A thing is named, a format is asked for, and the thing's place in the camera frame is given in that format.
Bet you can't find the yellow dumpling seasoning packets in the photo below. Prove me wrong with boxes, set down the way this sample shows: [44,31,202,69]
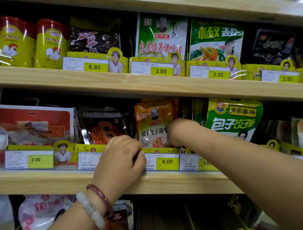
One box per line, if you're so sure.
[134,99,178,148]

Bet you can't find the dark spice packet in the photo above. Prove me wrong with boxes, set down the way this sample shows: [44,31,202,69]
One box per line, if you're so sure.
[70,26,121,54]

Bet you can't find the dark seasoning packet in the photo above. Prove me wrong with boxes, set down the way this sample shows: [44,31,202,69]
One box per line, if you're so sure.
[265,118,303,148]

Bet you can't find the white plastic packet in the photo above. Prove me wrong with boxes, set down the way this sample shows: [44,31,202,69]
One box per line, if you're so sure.
[0,195,15,230]

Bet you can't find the green orange seasoning packet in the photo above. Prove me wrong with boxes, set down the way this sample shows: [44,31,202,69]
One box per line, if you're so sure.
[189,19,244,63]

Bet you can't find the small white packet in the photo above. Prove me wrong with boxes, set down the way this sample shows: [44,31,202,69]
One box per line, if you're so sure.
[0,128,9,151]

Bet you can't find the green white seasoning packet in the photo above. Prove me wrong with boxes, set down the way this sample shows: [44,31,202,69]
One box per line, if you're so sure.
[136,13,188,60]

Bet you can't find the red brown clear packet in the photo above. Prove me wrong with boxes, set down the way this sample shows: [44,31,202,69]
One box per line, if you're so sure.
[106,200,134,230]

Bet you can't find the white bead bracelet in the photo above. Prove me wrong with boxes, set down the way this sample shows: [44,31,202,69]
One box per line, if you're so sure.
[76,191,106,229]

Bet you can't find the brown orange packet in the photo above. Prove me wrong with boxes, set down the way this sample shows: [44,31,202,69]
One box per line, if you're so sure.
[78,108,128,145]

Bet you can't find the person's right forearm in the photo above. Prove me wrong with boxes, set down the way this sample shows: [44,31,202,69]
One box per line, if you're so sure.
[199,124,303,230]

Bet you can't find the dark red bracelet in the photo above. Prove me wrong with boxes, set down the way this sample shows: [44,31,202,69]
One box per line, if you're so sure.
[86,184,114,218]

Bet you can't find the white pink packet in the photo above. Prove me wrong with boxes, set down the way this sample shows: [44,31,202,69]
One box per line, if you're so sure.
[18,194,76,230]

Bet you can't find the person's right hand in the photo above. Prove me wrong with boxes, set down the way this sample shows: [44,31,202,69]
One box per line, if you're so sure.
[168,118,204,148]

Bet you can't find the yellow jar red lid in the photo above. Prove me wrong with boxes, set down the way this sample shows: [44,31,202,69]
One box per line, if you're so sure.
[0,15,38,68]
[34,19,71,70]

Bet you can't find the red white flat packet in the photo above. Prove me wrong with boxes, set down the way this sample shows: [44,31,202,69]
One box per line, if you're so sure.
[0,105,75,147]

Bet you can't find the row of yellow price tags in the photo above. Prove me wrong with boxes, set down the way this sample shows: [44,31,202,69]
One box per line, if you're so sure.
[62,47,303,83]
[0,140,303,172]

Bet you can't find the person's left hand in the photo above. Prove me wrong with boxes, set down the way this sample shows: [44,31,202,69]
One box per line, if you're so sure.
[92,135,147,204]

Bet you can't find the wooden store shelving with goods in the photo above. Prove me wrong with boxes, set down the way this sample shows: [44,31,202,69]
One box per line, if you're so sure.
[0,0,303,230]

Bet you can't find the black seasoning packet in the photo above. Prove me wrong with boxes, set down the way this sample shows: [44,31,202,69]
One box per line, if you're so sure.
[252,29,299,66]

